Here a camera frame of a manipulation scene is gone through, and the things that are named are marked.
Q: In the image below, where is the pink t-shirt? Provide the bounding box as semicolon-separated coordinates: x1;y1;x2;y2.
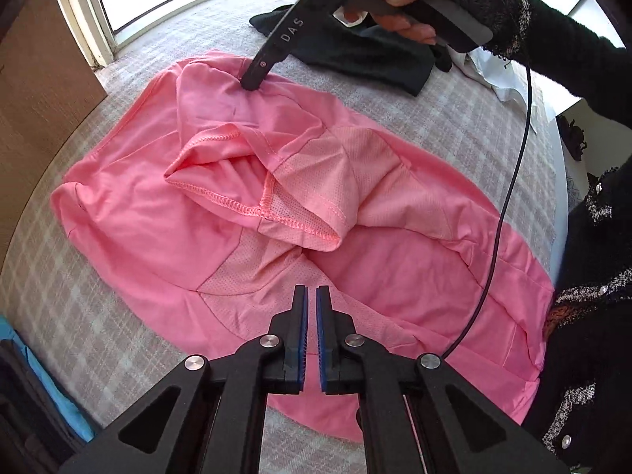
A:
51;50;556;445

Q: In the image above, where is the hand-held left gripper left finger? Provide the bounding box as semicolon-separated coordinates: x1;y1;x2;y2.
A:
58;284;311;474

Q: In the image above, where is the person's right hand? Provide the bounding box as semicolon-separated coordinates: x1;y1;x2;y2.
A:
343;0;531;65

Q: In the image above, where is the black garment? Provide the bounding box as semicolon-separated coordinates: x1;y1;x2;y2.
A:
249;2;452;97

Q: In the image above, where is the dark navy folded garment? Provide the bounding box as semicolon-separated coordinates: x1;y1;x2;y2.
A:
0;338;75;474

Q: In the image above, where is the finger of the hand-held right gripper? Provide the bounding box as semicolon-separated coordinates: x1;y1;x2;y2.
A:
240;42;286;92

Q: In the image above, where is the person's black cardigan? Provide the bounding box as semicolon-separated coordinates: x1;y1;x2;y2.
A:
523;148;632;474

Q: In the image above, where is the white garment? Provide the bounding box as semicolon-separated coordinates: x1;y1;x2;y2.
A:
461;47;536;119

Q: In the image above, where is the black cable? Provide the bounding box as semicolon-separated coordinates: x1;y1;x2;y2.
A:
439;0;534;361

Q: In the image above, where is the pink plaid table cloth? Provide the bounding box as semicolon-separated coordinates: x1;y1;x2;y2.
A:
0;0;566;474

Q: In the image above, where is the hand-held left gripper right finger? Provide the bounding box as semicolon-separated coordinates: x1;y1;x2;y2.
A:
316;284;568;474

